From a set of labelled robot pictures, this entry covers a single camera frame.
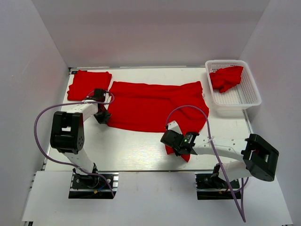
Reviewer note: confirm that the white plastic basket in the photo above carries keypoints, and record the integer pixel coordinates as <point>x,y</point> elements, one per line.
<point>240,97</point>

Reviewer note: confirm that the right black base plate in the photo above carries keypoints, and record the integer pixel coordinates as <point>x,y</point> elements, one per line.
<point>211,188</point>

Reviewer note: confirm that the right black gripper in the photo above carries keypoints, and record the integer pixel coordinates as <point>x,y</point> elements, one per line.
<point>178,154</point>

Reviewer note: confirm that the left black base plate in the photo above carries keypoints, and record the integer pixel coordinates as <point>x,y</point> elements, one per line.
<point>87,187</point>

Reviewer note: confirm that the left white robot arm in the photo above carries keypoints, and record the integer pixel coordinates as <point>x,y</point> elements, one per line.
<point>67,133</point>

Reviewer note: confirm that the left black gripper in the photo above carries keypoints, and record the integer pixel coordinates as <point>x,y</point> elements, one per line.
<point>104,119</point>

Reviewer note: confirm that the folded red t shirt stack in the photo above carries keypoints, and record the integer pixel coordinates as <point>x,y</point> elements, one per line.
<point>84,83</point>

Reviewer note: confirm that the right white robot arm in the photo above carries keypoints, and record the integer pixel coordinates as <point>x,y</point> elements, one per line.
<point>252,157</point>

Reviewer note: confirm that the red t shirt in basket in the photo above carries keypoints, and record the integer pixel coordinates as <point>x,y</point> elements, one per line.
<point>226,78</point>

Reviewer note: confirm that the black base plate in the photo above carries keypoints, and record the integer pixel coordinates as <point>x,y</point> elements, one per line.
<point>87,187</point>
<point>211,188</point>

